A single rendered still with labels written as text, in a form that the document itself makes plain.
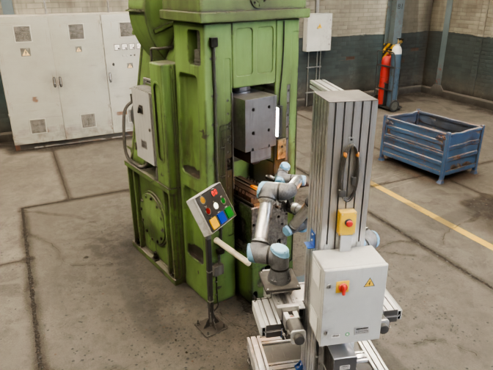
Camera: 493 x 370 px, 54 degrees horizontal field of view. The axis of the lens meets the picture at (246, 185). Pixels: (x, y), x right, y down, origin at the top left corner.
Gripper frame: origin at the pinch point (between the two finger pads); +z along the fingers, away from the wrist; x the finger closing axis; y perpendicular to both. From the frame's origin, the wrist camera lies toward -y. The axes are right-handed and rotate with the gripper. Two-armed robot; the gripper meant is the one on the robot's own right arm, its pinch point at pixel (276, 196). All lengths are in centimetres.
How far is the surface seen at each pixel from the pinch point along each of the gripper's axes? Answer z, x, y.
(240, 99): 21, -17, -75
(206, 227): -8, -69, 2
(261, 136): 16.1, -2.0, -44.7
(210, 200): 2, -59, -12
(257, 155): 16.4, -5.5, -30.6
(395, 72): 380, 633, 13
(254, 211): 11.4, -12.8, 12.7
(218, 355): -20, -72, 102
